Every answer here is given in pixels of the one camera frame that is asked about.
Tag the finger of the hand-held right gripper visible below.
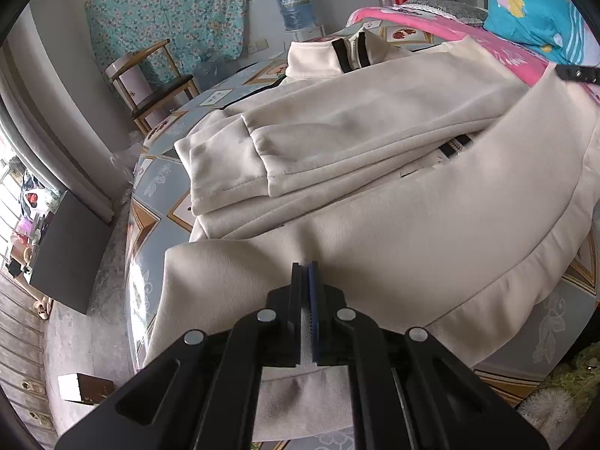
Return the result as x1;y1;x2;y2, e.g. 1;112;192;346
554;63;600;86

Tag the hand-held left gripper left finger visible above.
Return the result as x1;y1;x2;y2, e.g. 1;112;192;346
54;262;303;450

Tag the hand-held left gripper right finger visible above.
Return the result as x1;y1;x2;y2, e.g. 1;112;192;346
307;262;549;450

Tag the cream zip jacket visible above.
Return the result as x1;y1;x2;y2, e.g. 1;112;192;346
141;28;600;444

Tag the pink printed blanket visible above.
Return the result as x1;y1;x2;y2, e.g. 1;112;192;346
346;2;558;87

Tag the teal printed pillow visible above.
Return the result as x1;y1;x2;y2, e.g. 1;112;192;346
483;0;600;67

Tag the grey lace cloth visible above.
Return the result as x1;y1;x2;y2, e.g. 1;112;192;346
408;0;488;26

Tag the patterned tablecloth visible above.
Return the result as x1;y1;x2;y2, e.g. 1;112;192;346
124;23;600;450

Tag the brown wooden box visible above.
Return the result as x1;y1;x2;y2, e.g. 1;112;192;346
57;372;116;406

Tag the black cabinet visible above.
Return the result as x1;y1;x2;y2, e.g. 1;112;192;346
28;190;113;315

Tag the clear plastic bag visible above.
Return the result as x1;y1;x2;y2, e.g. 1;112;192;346
192;51;245;92
110;131;144;183

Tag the pair of slippers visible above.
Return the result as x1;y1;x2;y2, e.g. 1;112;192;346
30;297;52;322

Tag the green fluffy rug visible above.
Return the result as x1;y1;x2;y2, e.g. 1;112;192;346
516;347;600;450

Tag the wooden chair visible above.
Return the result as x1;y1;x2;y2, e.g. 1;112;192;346
104;39;201;134

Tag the white water dispenser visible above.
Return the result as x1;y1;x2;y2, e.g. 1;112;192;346
293;25;326;43

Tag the grey curtain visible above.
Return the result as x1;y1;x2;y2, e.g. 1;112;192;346
0;47;116;223

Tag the blue water jug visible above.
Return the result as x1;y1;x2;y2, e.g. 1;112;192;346
274;0;316;33

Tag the metal window grille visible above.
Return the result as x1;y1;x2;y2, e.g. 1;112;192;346
0;131;62;437

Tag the teal floral hanging cloth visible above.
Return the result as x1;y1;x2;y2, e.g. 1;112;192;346
84;0;263;85

